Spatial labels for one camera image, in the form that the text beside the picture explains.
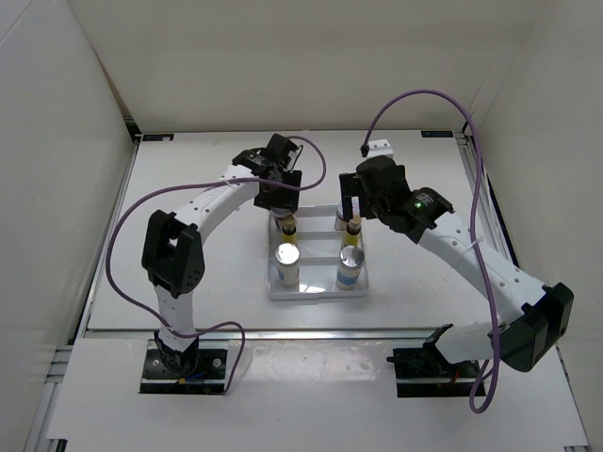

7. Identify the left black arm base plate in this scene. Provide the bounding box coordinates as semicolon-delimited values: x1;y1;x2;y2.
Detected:
139;345;228;396

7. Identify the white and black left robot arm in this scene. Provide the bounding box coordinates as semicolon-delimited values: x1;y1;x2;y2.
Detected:
141;134;302;378

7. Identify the white bottle silver lid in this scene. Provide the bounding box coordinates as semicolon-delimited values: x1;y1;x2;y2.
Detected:
274;243;301;287

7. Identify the black corner label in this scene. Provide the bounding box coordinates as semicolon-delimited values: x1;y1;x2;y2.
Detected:
141;134;174;142
420;130;454;138

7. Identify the yellow bottle cork cap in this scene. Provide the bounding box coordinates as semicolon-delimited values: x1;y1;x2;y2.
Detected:
280;216;298;246
341;215;362;249

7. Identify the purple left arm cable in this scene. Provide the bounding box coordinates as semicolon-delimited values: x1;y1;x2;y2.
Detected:
106;135;329;393

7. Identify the white bottle blue label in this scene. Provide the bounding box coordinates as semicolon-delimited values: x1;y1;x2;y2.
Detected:
335;246;366;291

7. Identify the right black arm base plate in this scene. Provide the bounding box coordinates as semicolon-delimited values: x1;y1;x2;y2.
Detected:
386;348;480;398

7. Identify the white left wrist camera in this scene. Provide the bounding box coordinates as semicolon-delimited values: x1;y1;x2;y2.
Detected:
284;139;303;168

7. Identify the brown jar red lid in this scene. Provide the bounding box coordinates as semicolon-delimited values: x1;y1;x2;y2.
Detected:
334;197;360;231
270;208;295;222

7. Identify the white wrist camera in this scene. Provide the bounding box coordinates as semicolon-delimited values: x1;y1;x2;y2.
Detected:
284;139;303;168
367;139;394;159

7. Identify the left black corner label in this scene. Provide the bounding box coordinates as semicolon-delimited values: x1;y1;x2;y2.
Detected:
141;134;174;142

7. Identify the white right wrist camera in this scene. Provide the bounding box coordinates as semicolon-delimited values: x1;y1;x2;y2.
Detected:
367;139;394;159

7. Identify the white three-compartment tray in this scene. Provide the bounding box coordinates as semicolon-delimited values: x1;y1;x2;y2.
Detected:
267;205;369;302

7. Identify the right black corner label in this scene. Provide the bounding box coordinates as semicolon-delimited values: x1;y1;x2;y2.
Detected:
420;130;454;138

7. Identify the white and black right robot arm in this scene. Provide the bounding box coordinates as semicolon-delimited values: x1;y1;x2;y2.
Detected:
339;155;574;377

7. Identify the aluminium frame rail front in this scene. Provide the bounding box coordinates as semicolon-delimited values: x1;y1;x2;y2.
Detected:
79;328;500;341

